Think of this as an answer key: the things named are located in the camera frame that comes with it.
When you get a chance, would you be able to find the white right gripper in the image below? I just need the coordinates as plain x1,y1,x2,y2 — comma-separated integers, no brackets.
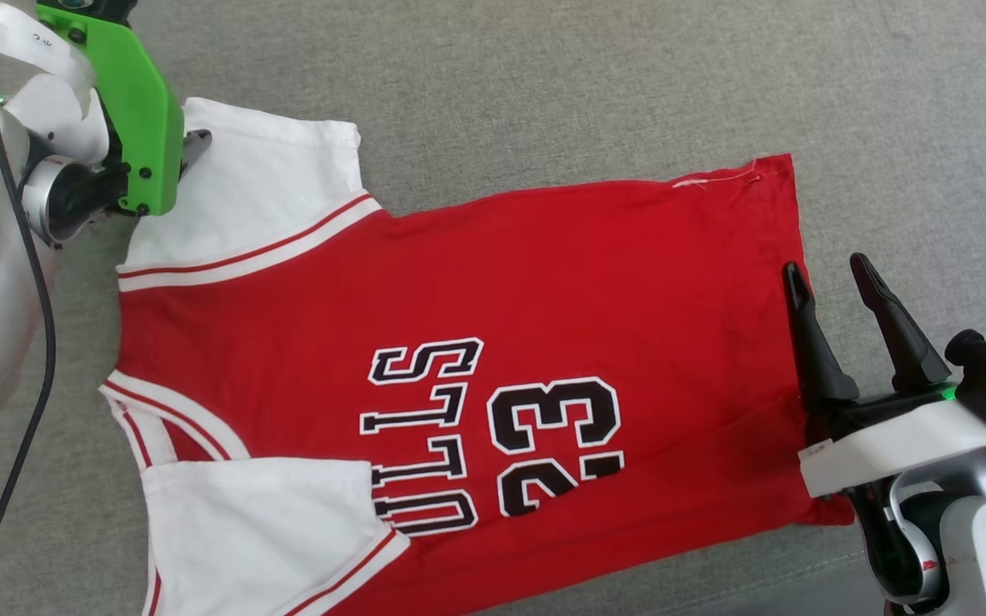
782,252,986,499

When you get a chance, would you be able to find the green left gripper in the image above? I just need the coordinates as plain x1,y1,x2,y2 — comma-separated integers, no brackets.
35,0,213,216

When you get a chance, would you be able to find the red and white basketball jersey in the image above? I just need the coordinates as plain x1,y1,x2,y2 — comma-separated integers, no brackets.
99,97,855,616

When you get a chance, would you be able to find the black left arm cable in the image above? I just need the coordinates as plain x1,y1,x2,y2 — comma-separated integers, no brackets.
0,50,58,600

